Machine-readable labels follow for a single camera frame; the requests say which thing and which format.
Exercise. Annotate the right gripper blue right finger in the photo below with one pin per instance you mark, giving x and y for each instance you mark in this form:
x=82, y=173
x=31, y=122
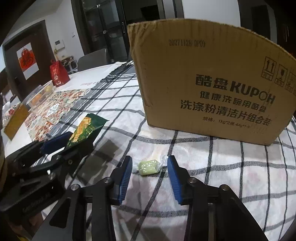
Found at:
x=179, y=181

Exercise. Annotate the white wall intercom panel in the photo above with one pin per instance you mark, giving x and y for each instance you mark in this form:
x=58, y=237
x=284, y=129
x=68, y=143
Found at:
x=59, y=44

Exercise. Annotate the brown cardboard box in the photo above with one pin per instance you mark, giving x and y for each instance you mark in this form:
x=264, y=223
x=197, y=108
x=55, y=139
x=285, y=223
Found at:
x=213, y=79

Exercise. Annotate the clear plastic food container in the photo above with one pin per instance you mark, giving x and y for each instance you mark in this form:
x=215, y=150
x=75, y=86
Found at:
x=39, y=95

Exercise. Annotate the brown tissue box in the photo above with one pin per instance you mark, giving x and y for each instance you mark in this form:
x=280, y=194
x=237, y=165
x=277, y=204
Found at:
x=16, y=121

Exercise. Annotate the dark wooden door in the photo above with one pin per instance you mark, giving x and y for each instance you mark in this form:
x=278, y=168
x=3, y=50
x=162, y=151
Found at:
x=37, y=35

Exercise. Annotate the red fu door poster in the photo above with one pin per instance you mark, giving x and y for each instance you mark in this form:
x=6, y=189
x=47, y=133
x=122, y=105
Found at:
x=27, y=61

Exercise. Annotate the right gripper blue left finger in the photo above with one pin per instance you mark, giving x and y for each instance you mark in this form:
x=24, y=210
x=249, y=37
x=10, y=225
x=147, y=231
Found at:
x=120, y=177

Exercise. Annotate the grey dining chair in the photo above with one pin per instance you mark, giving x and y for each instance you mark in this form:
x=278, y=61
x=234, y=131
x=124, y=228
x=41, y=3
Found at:
x=95, y=59

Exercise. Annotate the black framed glass door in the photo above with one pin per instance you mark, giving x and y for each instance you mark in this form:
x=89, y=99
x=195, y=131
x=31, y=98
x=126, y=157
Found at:
x=102, y=24

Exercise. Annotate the green wrapped candy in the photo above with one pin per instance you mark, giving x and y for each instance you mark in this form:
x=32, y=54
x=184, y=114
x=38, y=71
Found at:
x=150, y=167

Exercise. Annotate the black white checked tablecloth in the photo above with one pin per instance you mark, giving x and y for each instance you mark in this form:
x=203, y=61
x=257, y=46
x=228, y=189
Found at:
x=240, y=190

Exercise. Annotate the green snack packet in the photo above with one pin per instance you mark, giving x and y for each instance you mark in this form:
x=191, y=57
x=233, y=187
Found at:
x=87, y=130

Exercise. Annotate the red gift box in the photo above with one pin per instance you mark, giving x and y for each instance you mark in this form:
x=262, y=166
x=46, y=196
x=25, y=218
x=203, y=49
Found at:
x=59, y=74

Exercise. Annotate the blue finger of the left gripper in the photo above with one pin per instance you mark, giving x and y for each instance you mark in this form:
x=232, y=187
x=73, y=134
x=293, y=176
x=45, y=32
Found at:
x=36, y=149
x=67, y=159

